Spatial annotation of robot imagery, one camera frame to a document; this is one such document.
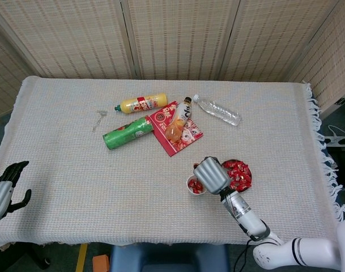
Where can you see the blue padded seat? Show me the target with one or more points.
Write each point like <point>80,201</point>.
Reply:
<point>166,256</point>

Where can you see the white paper cup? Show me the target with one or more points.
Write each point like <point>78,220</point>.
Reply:
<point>197,193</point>

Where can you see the red printed booklet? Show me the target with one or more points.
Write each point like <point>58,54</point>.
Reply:
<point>172,146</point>

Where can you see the black wall socket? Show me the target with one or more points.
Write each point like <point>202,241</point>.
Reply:
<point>342,101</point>

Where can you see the round metal plate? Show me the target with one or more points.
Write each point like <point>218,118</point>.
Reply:
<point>235,160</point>

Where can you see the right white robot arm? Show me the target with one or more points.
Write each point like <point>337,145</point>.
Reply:
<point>246,215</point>

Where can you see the red candy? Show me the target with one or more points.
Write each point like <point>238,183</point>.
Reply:
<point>195,164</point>

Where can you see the heap of red candies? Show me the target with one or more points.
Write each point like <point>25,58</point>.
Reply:
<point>240,175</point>
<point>195,185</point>

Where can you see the woven folding screen panel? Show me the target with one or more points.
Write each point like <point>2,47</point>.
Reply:
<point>2,79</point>
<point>180,37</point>
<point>333,65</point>
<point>76,37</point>
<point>274,39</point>

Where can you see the beige woven tablecloth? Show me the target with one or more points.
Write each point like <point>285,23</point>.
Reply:
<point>132,184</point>

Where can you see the orange block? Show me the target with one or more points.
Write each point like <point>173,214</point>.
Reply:
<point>101,263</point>

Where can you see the right silver orange-tipped robot hand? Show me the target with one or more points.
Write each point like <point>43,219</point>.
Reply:
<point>213,177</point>

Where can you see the orange drink bottle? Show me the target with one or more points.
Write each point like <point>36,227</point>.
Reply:
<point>175,127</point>

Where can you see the green cylindrical can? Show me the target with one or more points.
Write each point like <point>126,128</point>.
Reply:
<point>121,136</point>

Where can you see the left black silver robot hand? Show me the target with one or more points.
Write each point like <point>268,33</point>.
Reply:
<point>2,198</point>

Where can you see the black stand leg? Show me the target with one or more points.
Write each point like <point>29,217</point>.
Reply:
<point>33,255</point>

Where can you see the clear plastic water bottle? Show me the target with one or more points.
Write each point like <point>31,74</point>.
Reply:
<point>220,112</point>

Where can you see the yellow plastic bottle green cap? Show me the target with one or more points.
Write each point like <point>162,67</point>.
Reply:
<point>129,105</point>

